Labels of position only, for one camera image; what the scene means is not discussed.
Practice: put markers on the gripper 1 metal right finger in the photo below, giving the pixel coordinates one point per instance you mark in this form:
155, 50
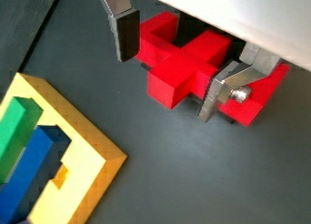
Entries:
231, 82

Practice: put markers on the gripper 1 metal left finger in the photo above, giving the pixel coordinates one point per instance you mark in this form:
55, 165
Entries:
124, 21

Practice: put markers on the red interlocking puzzle block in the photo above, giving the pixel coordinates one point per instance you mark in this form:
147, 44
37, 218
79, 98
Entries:
183, 69

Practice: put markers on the yellow wooden puzzle board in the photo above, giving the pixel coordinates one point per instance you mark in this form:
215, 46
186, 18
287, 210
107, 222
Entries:
89, 161

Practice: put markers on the green puzzle block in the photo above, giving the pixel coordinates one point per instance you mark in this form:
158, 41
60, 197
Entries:
16, 127

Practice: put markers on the blue puzzle block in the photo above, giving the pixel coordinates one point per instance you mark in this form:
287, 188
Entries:
36, 169

